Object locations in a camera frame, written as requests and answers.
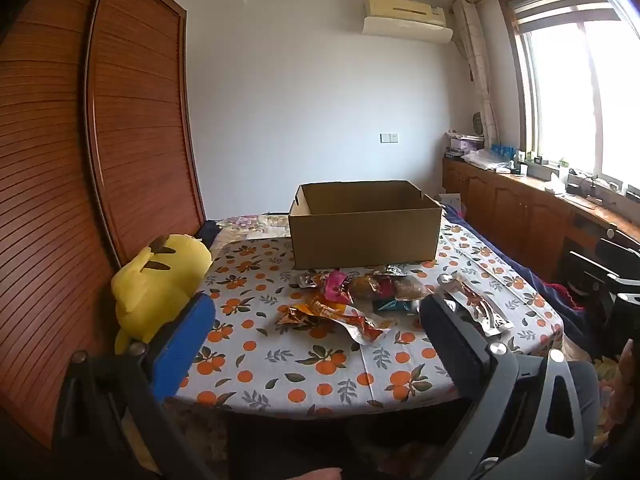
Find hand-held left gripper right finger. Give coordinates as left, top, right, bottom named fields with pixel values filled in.
left=419, top=292, right=587, bottom=480

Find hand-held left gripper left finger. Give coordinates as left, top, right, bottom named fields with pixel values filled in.
left=52, top=291, right=217, bottom=480

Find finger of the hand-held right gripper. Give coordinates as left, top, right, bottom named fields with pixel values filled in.
left=570, top=251, right=640, bottom=293
left=597, top=239, right=640, bottom=265

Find silver red snack packet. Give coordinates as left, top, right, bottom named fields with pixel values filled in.
left=437, top=272, right=516, bottom=342

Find teal snack packet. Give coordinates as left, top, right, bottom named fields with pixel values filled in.
left=375, top=297, right=423, bottom=315

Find brown bun snack packet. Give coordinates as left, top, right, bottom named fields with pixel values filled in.
left=392, top=277, right=433, bottom=306

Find long orange snack packet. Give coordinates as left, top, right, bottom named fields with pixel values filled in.
left=302, top=296, right=398, bottom=347

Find pink snack packet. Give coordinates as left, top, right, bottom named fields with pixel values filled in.
left=322, top=269, right=396, bottom=307

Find brown cardboard box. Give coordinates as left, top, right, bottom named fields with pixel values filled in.
left=288, top=180, right=443, bottom=271

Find yellow plush toy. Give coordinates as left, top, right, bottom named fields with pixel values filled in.
left=111, top=234, right=213, bottom=356

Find wooden window cabinet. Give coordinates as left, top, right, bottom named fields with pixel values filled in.
left=442, top=157, right=640, bottom=286

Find white plastic bags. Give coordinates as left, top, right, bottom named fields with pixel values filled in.
left=462, top=149, right=516, bottom=173

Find stack of pink boxes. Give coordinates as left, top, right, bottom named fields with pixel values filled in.
left=445, top=130, right=486, bottom=161

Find patterned beige curtain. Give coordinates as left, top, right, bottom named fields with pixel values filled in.
left=452, top=0, right=501, bottom=143

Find wooden slatted wardrobe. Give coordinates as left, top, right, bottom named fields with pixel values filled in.
left=0, top=0, right=208, bottom=451

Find wooden frame window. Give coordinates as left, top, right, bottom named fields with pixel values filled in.
left=500, top=0, right=640, bottom=196

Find white wall air conditioner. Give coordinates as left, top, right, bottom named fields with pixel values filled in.
left=362, top=0, right=454, bottom=42

